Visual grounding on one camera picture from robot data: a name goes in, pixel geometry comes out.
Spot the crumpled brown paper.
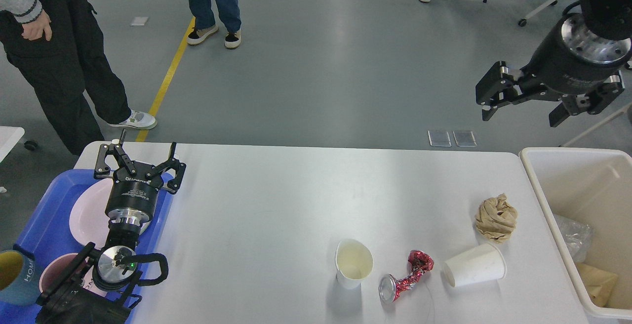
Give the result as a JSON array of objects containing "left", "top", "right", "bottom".
[{"left": 475, "top": 194, "right": 518, "bottom": 244}]

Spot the person in blue jeans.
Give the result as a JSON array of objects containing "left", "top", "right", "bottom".
[{"left": 176, "top": 0, "right": 242, "bottom": 50}]

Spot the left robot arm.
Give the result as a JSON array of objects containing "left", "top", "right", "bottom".
[{"left": 35, "top": 132, "right": 187, "bottom": 324}]

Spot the dark teal mug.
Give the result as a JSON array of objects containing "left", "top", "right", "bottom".
[{"left": 0, "top": 244, "right": 43, "bottom": 306}]

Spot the crushed red can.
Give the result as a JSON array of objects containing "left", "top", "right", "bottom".
[{"left": 378, "top": 249, "right": 435, "bottom": 303}]

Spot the pink plate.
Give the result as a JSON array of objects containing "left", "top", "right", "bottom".
[{"left": 69, "top": 178, "right": 114, "bottom": 249}]

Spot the white paper cup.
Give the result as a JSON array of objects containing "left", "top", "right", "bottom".
[
  {"left": 444, "top": 243, "right": 507, "bottom": 287},
  {"left": 335, "top": 239, "right": 373, "bottom": 289}
]

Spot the blue plastic tray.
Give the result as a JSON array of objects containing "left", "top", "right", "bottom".
[{"left": 0, "top": 169, "right": 174, "bottom": 324}]

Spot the person in grey sweater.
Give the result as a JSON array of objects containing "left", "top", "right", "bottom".
[{"left": 0, "top": 0, "right": 157, "bottom": 156}]

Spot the lying white paper cup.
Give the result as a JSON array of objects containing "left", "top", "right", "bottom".
[{"left": 444, "top": 243, "right": 507, "bottom": 287}]

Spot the floor plate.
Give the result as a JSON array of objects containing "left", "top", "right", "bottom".
[
  {"left": 427, "top": 130, "right": 452, "bottom": 148},
  {"left": 452, "top": 130, "right": 477, "bottom": 148}
]

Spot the beige plastic bin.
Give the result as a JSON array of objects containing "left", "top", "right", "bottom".
[{"left": 519, "top": 148, "right": 632, "bottom": 320}]

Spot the large foil sheet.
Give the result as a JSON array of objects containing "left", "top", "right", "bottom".
[{"left": 553, "top": 214, "right": 594, "bottom": 263}]

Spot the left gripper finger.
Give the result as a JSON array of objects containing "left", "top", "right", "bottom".
[
  {"left": 143, "top": 141, "right": 187, "bottom": 195},
  {"left": 93, "top": 129, "right": 139, "bottom": 181}
]

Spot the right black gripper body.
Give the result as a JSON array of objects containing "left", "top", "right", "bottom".
[{"left": 523, "top": 13, "right": 631, "bottom": 95}]

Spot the left floor plate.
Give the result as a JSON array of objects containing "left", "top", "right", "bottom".
[{"left": 427, "top": 130, "right": 452, "bottom": 148}]

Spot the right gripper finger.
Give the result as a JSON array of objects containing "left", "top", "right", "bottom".
[
  {"left": 549, "top": 75, "right": 625, "bottom": 127},
  {"left": 475, "top": 61, "right": 559, "bottom": 121}
]

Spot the right floor plate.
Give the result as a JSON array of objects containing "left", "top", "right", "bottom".
[{"left": 452, "top": 130, "right": 477, "bottom": 148}]

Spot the white side table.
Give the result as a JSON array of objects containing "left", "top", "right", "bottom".
[{"left": 0, "top": 126, "right": 25, "bottom": 162}]

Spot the pink mug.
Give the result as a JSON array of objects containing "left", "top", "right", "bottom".
[{"left": 39, "top": 252, "right": 107, "bottom": 297}]

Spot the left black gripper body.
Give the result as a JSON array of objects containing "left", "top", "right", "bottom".
[{"left": 105, "top": 173, "right": 164, "bottom": 226}]

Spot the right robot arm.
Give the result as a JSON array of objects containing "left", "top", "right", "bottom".
[{"left": 475, "top": 0, "right": 632, "bottom": 127}]

